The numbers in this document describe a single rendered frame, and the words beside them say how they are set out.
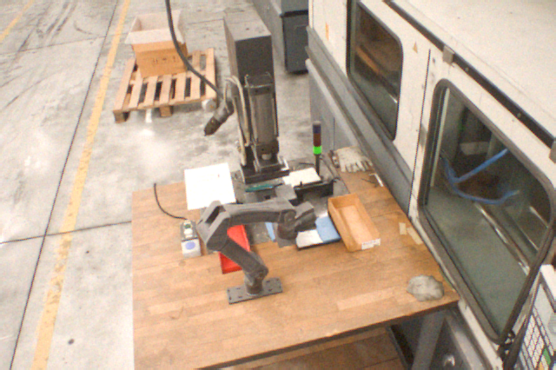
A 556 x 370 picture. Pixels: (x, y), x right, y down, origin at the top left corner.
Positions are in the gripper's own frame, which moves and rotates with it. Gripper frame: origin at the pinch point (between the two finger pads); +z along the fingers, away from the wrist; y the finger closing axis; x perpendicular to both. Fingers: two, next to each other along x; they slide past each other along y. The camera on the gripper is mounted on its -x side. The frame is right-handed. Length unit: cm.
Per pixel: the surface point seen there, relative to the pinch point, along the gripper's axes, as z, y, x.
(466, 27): -57, 40, -65
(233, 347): -7.7, -33.9, 25.9
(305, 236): 10.2, 0.8, -10.9
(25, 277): 148, 44, 149
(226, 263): 10.7, -2.5, 21.4
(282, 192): 15.8, 22.5, -8.0
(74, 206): 182, 100, 120
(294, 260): 7.5, -7.7, -4.0
